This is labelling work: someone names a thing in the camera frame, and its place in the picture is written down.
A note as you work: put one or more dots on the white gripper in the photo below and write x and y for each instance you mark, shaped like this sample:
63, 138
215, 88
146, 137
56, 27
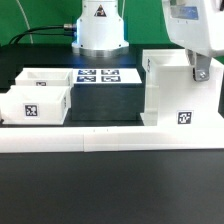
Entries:
197, 25

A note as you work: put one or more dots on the white drawer cabinet frame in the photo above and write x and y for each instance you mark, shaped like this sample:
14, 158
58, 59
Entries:
173, 97

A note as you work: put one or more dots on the white front drawer box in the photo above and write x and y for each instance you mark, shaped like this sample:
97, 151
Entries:
35, 105

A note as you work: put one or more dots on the white drawer box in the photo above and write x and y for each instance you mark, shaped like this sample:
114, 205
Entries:
45, 77
35, 105

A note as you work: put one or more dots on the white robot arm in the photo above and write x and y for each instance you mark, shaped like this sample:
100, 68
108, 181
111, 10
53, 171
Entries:
100, 30

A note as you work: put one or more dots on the white rear drawer box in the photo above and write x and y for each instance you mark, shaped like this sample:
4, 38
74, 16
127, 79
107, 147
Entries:
45, 77

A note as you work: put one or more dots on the white marker base plate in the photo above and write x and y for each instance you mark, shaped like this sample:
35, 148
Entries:
106, 76

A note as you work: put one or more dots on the white L-shaped boundary rail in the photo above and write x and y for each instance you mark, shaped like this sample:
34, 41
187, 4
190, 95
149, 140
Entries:
107, 139

